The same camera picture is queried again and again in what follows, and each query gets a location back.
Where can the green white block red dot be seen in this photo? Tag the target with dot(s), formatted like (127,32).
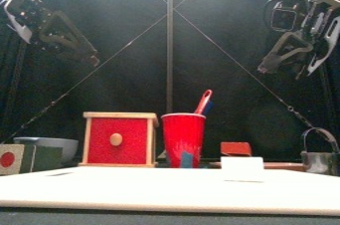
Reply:
(27,159)

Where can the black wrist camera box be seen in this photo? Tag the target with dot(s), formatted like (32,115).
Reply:
(283,18)

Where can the red plastic cup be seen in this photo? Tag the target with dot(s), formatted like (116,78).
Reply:
(182,132)

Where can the brown tray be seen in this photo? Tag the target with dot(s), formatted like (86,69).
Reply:
(283,166)

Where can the blue plastic utensil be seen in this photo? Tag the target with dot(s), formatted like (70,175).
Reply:
(208,108)

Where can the orange toy salmon piece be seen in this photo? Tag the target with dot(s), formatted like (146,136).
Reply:
(236,149)

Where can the red wooden box with knob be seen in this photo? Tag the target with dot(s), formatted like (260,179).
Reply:
(102,151)

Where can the white plastic cutting board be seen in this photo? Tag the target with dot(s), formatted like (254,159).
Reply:
(168,189)

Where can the white toy block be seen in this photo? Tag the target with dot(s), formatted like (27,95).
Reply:
(242,167)

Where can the grey vertical frame pole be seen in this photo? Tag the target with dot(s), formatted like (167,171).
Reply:
(170,53)

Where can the grey bowl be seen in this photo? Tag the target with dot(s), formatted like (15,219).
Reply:
(54,146)

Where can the blue tape piece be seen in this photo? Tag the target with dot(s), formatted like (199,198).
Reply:
(187,160)

